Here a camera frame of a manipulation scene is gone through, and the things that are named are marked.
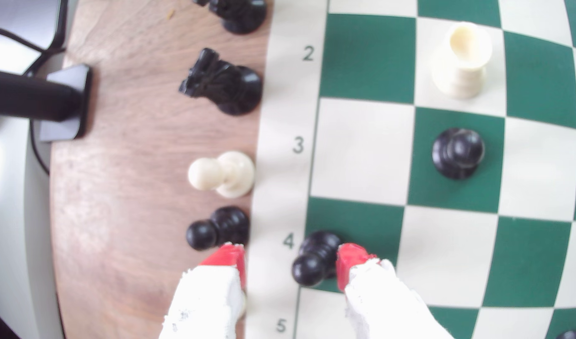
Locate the black pawn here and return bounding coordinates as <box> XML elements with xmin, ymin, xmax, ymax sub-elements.
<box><xmin>432</xmin><ymin>127</ymin><xmax>486</xmax><ymax>180</ymax></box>
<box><xmin>291</xmin><ymin>230</ymin><xmax>343</xmax><ymax>288</ymax></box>
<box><xmin>186</xmin><ymin>206</ymin><xmax>250</xmax><ymax>251</ymax></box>

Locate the white desk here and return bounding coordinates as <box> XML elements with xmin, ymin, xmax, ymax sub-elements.
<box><xmin>0</xmin><ymin>45</ymin><xmax>65</xmax><ymax>339</ymax></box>

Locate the black chess piece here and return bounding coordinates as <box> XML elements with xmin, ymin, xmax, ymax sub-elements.
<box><xmin>192</xmin><ymin>0</ymin><xmax>268</xmax><ymax>35</ymax></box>

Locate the white pawn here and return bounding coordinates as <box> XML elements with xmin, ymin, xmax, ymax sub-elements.
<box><xmin>188</xmin><ymin>151</ymin><xmax>256</xmax><ymax>199</ymax></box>

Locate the grey laptop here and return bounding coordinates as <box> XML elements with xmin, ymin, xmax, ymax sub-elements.
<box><xmin>0</xmin><ymin>0</ymin><xmax>68</xmax><ymax>50</ymax></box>

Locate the black knight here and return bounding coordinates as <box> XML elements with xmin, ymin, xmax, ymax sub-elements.
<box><xmin>179</xmin><ymin>47</ymin><xmax>264</xmax><ymax>116</ymax></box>

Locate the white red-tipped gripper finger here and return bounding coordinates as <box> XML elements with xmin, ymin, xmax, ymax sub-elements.
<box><xmin>336</xmin><ymin>243</ymin><xmax>454</xmax><ymax>339</ymax></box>
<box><xmin>158</xmin><ymin>242</ymin><xmax>247</xmax><ymax>339</ymax></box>

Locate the black cable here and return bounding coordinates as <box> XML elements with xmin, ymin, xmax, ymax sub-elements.
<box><xmin>0</xmin><ymin>26</ymin><xmax>65</xmax><ymax>176</ymax></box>

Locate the green and white chess mat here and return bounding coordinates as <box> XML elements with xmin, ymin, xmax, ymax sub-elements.
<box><xmin>245</xmin><ymin>0</ymin><xmax>576</xmax><ymax>339</ymax></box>

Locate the white rook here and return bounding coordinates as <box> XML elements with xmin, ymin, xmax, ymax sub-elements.
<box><xmin>431</xmin><ymin>21</ymin><xmax>493</xmax><ymax>100</ymax></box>

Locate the black camera stand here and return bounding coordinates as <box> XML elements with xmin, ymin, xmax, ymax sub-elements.
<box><xmin>0</xmin><ymin>63</ymin><xmax>93</xmax><ymax>143</ymax></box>

